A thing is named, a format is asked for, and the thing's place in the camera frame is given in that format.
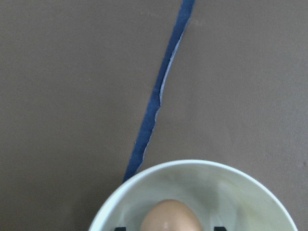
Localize brown egg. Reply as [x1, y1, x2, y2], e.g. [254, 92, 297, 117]
[140, 200, 203, 231]

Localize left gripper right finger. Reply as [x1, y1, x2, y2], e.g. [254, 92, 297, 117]
[214, 226, 226, 231]

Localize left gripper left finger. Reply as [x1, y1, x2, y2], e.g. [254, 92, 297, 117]
[115, 227, 127, 231]

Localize white bowl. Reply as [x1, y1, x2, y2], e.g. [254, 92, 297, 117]
[90, 160, 297, 231]

